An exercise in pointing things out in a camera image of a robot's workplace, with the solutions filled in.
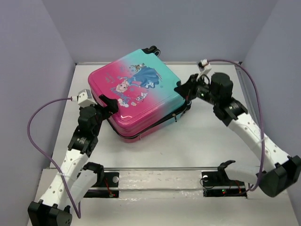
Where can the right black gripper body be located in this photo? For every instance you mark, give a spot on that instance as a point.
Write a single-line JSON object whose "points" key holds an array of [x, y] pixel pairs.
{"points": [[195, 89]]}

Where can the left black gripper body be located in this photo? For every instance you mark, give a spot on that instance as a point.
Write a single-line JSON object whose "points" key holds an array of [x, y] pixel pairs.
{"points": [[102, 113]]}

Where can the pink and teal suitcase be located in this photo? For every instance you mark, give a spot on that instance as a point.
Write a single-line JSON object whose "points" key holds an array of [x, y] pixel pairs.
{"points": [[143, 87]]}

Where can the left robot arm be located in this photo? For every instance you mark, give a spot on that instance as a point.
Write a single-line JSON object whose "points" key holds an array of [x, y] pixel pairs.
{"points": [[76, 175]]}

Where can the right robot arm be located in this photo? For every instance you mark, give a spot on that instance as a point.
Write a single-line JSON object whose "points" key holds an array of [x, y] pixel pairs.
{"points": [[277, 170]]}

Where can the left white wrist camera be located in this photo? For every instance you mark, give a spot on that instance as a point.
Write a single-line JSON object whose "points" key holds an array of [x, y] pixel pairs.
{"points": [[85, 98]]}

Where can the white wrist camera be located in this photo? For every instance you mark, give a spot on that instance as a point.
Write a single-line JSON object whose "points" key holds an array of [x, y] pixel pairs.
{"points": [[85, 98], [204, 67]]}

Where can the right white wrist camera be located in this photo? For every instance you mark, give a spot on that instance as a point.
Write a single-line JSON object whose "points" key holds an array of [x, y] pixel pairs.
{"points": [[204, 67]]}

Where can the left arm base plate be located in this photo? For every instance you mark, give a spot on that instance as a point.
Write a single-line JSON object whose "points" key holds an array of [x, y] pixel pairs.
{"points": [[108, 188]]}

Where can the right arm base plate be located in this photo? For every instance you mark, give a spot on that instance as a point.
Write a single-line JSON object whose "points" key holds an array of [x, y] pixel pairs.
{"points": [[217, 184]]}

